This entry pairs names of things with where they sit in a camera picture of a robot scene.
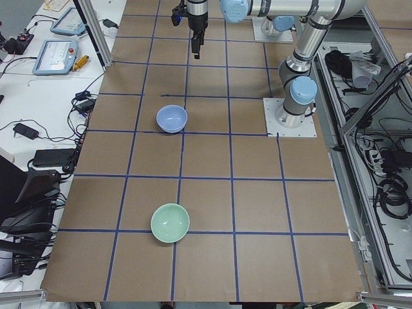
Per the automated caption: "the black cable bundle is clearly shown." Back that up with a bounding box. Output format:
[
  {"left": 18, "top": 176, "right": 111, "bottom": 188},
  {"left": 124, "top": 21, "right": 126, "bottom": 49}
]
[{"left": 324, "top": 50, "right": 353, "bottom": 80}]

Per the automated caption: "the near teach pendant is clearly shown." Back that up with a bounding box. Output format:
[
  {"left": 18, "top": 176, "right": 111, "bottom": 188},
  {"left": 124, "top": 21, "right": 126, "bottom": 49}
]
[{"left": 32, "top": 39, "right": 78, "bottom": 76}]

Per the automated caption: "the black smartphone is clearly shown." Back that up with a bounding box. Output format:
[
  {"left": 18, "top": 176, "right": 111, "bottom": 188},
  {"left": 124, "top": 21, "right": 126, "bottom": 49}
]
[{"left": 13, "top": 123, "right": 39, "bottom": 140}]

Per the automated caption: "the teach pendant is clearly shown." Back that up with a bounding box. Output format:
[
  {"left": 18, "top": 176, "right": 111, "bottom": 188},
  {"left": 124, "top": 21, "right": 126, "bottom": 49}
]
[
  {"left": 50, "top": 6, "right": 86, "bottom": 36},
  {"left": 32, "top": 39, "right": 78, "bottom": 76}
]

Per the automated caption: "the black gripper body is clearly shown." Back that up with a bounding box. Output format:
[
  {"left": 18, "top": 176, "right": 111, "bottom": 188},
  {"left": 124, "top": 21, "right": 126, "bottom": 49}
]
[{"left": 171, "top": 0, "right": 208, "bottom": 31}]

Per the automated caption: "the crumpled grey cloth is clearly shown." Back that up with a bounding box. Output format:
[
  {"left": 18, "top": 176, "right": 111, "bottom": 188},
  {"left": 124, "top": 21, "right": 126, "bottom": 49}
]
[{"left": 349, "top": 51, "right": 381, "bottom": 90}]

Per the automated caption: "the blue bowl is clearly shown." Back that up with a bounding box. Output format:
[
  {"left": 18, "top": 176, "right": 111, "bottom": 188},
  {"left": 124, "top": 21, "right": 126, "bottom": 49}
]
[{"left": 156, "top": 105, "right": 188, "bottom": 133}]

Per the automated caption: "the aluminium side frame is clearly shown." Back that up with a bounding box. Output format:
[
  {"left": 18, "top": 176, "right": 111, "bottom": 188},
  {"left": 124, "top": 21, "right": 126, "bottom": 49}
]
[{"left": 315, "top": 1, "right": 411, "bottom": 294}]

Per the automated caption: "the black power brick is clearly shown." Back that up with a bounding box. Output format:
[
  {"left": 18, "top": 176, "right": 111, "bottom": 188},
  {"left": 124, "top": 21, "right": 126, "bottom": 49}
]
[{"left": 32, "top": 148, "right": 75, "bottom": 167}]

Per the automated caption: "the aluminium frame post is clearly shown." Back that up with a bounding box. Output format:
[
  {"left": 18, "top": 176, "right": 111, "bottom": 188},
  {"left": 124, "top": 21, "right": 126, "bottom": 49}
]
[{"left": 73, "top": 0, "right": 113, "bottom": 68}]

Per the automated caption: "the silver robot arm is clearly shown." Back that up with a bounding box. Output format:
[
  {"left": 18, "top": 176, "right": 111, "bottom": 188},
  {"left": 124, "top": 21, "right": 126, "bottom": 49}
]
[{"left": 220, "top": 0, "right": 366, "bottom": 129}]

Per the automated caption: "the green bowl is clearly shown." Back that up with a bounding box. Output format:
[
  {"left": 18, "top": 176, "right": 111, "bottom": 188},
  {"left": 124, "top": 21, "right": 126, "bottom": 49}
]
[{"left": 151, "top": 203, "right": 190, "bottom": 243}]

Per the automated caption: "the far teach pendant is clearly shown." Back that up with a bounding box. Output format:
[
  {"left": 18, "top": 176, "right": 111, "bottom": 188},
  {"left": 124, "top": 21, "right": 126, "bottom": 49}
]
[{"left": 50, "top": 6, "right": 86, "bottom": 36}]

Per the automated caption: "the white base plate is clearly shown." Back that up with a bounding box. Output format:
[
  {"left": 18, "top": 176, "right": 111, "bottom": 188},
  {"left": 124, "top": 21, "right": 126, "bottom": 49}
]
[
  {"left": 252, "top": 15, "right": 295, "bottom": 44},
  {"left": 263, "top": 98, "right": 317, "bottom": 138}
]

